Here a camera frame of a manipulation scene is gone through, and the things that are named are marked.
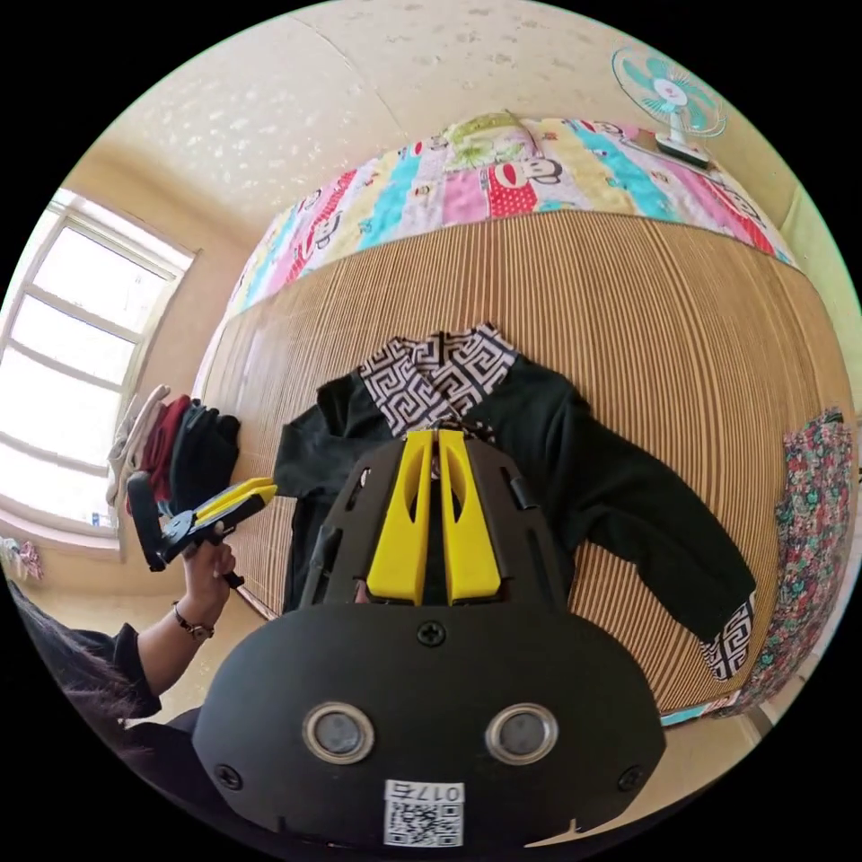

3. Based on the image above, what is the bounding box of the green patterned pillow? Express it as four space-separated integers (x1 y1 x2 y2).
445 110 537 173

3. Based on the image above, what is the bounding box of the floral cloth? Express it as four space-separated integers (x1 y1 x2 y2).
726 406 858 720

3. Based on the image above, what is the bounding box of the window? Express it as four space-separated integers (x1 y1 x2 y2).
0 188 202 541

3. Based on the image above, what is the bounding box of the person's left forearm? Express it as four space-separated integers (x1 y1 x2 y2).
136 601 218 699

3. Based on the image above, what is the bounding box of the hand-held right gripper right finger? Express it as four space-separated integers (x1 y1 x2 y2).
438 430 504 606

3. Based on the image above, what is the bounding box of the person's left hand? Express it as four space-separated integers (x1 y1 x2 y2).
180 540 238 626

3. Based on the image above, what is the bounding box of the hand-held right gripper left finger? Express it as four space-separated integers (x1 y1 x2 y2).
365 430 436 606

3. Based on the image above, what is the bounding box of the black long sleeve patterned collar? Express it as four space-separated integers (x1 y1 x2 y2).
271 322 760 682

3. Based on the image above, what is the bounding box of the pile of clothes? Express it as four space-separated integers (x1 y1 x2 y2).
105 383 242 516

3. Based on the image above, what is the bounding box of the bed with woven mat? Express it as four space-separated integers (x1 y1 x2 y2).
190 112 851 728

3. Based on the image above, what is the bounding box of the teal electric fan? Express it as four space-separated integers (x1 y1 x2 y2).
611 42 730 171

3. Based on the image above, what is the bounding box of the person's body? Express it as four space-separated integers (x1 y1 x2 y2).
4 577 227 833

